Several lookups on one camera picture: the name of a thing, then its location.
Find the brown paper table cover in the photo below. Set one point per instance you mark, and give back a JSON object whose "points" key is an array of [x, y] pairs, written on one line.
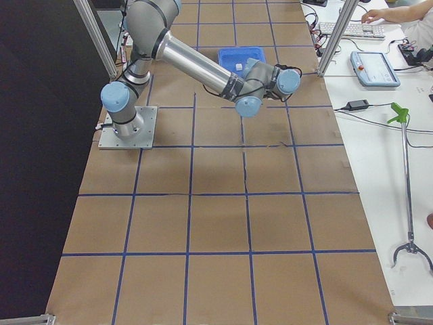
{"points": [[227, 220]]}

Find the teach pendant tablet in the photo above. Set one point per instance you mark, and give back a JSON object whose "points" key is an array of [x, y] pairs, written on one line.
{"points": [[373, 69]]}

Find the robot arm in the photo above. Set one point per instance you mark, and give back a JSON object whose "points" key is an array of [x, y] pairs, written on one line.
{"points": [[148, 23]]}

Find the white keyboard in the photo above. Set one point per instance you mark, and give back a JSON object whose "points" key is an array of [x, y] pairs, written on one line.
{"points": [[355, 31]]}

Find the green handled reacher grabber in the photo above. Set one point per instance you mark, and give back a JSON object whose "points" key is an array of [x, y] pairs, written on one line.
{"points": [[411, 247]]}

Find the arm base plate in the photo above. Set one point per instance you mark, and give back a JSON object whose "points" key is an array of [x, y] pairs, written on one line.
{"points": [[139, 133]]}

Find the aluminium frame post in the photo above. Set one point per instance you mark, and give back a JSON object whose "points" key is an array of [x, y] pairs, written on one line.
{"points": [[339, 28]]}

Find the person's hand at keyboard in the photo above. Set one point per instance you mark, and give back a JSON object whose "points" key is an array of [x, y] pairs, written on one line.
{"points": [[373, 15]]}

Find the blue plastic tray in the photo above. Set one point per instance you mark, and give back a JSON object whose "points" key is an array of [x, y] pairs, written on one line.
{"points": [[230, 56]]}

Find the black power adapter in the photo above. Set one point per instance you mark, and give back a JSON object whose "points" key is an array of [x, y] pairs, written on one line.
{"points": [[357, 105]]}

